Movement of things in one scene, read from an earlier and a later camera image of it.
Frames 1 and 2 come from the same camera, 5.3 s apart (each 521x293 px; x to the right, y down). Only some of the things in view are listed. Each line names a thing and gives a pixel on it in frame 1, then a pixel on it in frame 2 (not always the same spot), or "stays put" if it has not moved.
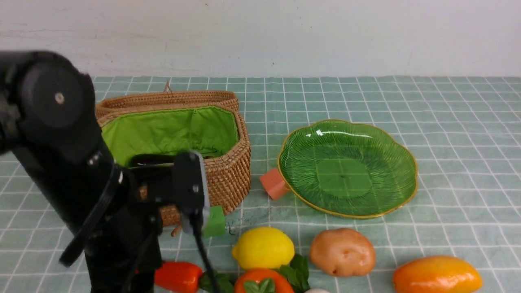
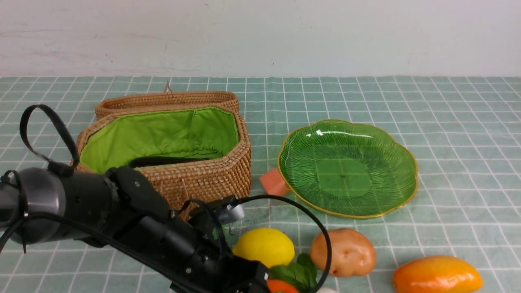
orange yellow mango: x=436 y=274 stays put
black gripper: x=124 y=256 to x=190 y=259
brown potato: x=343 y=252 stays put
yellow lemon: x=263 y=248 stays put
